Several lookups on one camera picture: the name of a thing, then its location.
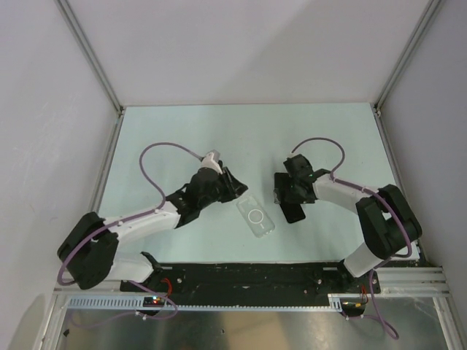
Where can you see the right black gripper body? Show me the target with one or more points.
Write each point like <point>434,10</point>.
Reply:
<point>292,194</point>

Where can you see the slotted cable duct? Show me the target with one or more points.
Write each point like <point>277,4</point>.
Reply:
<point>330,303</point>

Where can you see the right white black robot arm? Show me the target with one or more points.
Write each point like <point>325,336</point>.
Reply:
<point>388,224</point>

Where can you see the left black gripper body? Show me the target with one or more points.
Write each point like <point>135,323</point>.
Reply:
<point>220,194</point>

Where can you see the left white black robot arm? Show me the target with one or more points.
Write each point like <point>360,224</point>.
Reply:
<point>92,252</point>

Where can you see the clear phone case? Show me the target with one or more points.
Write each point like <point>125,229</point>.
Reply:
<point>255,216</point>

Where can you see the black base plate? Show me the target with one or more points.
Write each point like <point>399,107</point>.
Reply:
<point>286,283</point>

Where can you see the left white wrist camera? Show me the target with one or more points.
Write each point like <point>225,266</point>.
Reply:
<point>212,160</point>

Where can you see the aluminium frame post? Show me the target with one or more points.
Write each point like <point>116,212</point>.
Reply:
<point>83,42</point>
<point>415,39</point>

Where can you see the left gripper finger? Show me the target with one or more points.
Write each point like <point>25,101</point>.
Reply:
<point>242,188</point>
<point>231,186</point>

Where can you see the right aluminium frame post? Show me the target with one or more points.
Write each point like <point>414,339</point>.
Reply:
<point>415,39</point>

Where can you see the left aluminium frame post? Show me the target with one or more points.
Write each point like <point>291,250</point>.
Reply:
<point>83,42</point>

